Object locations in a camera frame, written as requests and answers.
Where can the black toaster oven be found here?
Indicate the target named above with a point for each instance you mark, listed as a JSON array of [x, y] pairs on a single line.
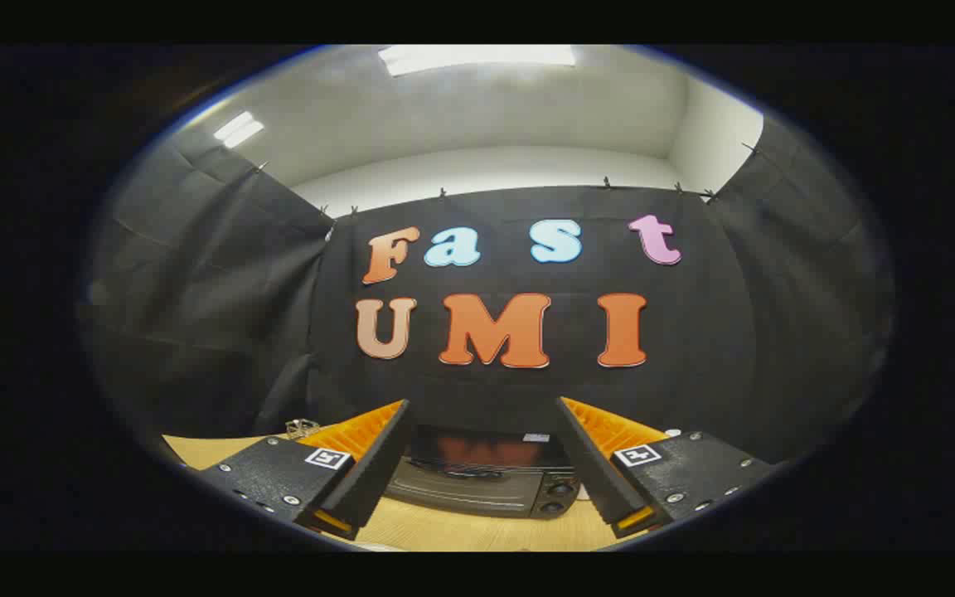
[[477, 489]]

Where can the black backdrop cloth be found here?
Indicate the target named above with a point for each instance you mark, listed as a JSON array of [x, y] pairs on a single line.
[[710, 332]]

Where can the small ceiling light panel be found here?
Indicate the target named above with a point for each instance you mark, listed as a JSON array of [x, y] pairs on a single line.
[[239, 129]]

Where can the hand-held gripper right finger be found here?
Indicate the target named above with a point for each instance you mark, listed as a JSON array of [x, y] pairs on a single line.
[[598, 473]]

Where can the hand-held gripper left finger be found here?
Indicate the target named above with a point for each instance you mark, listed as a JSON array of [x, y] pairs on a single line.
[[374, 464]]

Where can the large ceiling light panel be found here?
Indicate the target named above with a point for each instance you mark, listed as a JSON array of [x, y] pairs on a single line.
[[477, 58]]

